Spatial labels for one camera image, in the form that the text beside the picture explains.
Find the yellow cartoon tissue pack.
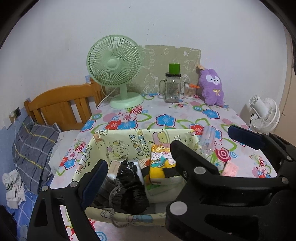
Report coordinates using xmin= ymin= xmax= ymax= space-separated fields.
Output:
xmin=149 ymin=144 xmax=178 ymax=182

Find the pink paper packet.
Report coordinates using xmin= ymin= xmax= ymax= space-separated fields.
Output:
xmin=220 ymin=161 xmax=239 ymax=177

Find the black plastic bag bundle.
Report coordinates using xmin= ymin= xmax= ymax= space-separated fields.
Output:
xmin=117 ymin=160 xmax=149 ymax=214

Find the grey sock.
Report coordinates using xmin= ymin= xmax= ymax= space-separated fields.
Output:
xmin=91 ymin=175 xmax=135 ymax=228

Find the beige wooden door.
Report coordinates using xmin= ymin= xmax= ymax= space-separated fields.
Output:
xmin=274 ymin=28 xmax=295 ymax=145

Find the white standing fan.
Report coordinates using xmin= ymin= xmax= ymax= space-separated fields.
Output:
xmin=249 ymin=95 xmax=280 ymax=134

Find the floral tablecloth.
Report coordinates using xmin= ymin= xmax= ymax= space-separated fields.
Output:
xmin=49 ymin=92 xmax=278 ymax=241

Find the yellow cartoon storage box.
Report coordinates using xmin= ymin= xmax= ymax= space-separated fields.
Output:
xmin=72 ymin=128 xmax=201 ymax=227

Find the grey plaid pillow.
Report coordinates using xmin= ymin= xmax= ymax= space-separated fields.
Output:
xmin=12 ymin=116 xmax=60 ymax=195

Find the cotton swab jar orange lid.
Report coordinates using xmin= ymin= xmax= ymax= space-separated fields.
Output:
xmin=184 ymin=82 xmax=200 ymax=99

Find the crumpled white cloth on bed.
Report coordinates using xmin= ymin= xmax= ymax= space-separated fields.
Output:
xmin=2 ymin=169 xmax=26 ymax=209

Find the purple plush bunny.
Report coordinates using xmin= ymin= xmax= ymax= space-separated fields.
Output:
xmin=199 ymin=69 xmax=224 ymax=106

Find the glass mason jar mug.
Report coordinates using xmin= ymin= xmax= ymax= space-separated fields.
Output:
xmin=159 ymin=72 xmax=181 ymax=103

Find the green cup on jar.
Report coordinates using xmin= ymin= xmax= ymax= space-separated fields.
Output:
xmin=169 ymin=63 xmax=180 ymax=75

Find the green desk fan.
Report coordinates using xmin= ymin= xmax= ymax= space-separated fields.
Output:
xmin=86 ymin=35 xmax=144 ymax=109

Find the wall power outlet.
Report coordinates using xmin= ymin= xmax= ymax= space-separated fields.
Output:
xmin=9 ymin=108 xmax=21 ymax=123

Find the green patterned wall board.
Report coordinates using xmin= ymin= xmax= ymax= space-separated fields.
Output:
xmin=127 ymin=45 xmax=201 ymax=94

